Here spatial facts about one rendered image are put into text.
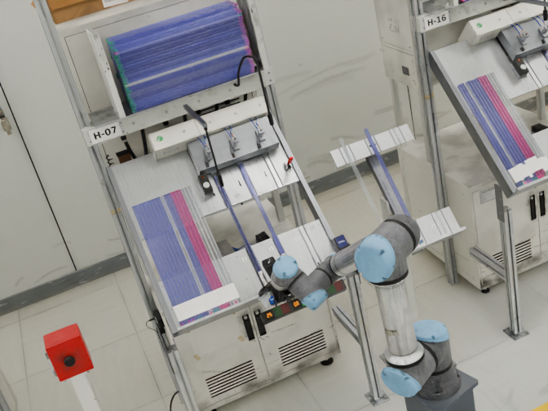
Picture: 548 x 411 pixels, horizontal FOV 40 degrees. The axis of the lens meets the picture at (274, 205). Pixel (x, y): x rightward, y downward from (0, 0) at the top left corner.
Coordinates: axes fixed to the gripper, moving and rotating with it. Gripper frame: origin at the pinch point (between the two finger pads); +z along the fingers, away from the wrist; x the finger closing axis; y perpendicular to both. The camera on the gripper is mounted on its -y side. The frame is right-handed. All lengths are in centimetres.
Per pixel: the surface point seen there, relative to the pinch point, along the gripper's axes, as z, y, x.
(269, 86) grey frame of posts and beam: 2, -80, 34
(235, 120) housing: 2, -71, 15
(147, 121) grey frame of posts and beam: -4, -80, -18
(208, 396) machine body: 73, 13, -31
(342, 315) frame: 54, 8, 33
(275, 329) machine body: 59, 0, 5
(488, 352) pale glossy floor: 62, 46, 87
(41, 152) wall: 130, -158, -63
